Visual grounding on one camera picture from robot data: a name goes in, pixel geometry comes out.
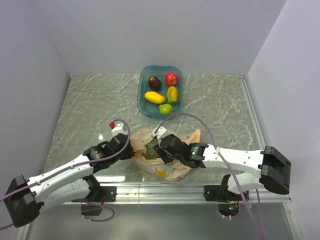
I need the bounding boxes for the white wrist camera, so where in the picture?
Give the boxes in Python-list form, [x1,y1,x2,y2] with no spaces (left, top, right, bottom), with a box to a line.
[151,126,169,139]
[109,122,128,137]

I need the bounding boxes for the aluminium rail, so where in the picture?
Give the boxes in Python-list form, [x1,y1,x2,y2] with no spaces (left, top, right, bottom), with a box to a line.
[239,75,266,149]
[62,182,291,205]

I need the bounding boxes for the aluminium front rail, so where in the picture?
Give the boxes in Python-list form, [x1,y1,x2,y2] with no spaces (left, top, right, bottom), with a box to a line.
[62,182,291,205]

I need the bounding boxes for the red apple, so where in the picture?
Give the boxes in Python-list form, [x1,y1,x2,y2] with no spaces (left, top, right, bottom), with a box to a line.
[164,72,179,86]

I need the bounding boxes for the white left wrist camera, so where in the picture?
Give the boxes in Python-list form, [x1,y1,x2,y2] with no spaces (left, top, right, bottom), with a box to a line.
[109,122,128,137]

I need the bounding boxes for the green netted melon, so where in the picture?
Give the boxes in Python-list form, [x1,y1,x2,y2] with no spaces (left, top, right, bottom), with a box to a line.
[143,138,159,160]

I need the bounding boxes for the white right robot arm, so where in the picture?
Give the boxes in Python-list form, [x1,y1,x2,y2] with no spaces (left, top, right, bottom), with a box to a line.
[153,133,292,200]

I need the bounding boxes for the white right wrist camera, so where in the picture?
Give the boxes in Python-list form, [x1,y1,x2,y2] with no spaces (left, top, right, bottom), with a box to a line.
[151,126,169,139]

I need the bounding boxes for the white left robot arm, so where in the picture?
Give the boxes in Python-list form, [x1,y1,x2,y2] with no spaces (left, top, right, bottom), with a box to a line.
[3,133,133,228]

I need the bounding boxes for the translucent orange plastic bag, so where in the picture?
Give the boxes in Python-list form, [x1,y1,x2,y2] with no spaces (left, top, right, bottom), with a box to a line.
[130,128,191,182]

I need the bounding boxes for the aluminium right side rail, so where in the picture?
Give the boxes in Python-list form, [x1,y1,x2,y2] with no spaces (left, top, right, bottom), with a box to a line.
[239,75,266,149]

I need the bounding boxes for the yellow mango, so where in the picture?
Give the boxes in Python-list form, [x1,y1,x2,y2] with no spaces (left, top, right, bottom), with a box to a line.
[144,91,166,104]

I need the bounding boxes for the teal plastic fruit tray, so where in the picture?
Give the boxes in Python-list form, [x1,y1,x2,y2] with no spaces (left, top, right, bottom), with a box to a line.
[137,65,184,119]

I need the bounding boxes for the dark brown avocado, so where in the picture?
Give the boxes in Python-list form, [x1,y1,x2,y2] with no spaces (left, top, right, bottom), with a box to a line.
[148,76,162,91]

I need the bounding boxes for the green lime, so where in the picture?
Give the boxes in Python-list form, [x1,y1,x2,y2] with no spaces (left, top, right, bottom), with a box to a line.
[159,103,174,114]

